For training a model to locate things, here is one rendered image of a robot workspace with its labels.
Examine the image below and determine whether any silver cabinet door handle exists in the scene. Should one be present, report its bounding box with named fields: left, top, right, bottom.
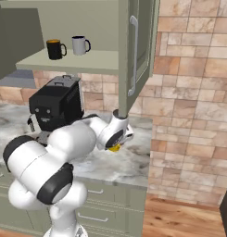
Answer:
left=127, top=15, right=140, bottom=97

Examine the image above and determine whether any green drawer front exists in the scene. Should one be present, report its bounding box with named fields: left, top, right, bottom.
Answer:
left=77, top=179, right=148, bottom=207
left=0, top=166, right=15, bottom=189
left=75, top=202, right=145, bottom=232

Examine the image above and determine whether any yellow mug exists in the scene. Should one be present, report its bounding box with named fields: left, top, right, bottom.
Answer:
left=107, top=142, right=122, bottom=153

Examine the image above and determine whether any dark tall appliance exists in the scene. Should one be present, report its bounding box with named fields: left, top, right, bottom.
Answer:
left=219, top=180, right=227, bottom=237

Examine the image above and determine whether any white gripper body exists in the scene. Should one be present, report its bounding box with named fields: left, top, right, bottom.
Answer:
left=120, top=134, right=135, bottom=146

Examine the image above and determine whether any green cabinet door with handle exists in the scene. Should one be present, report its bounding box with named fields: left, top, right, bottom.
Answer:
left=118, top=0, right=161, bottom=120

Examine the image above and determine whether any white mug with dark handle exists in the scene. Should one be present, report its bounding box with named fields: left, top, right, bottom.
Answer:
left=71, top=35, right=92, bottom=56

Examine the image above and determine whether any black mug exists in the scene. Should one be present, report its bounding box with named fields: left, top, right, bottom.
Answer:
left=45, top=38, right=68, bottom=61

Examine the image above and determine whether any black coffee machine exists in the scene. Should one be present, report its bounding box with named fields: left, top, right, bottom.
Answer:
left=27, top=74, right=86, bottom=146

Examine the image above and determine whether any green wall cabinet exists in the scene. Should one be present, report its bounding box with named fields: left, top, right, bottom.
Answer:
left=0, top=0, right=120, bottom=76

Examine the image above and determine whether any green base cupboard door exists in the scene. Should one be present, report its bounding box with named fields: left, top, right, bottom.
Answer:
left=0, top=191, right=53, bottom=233

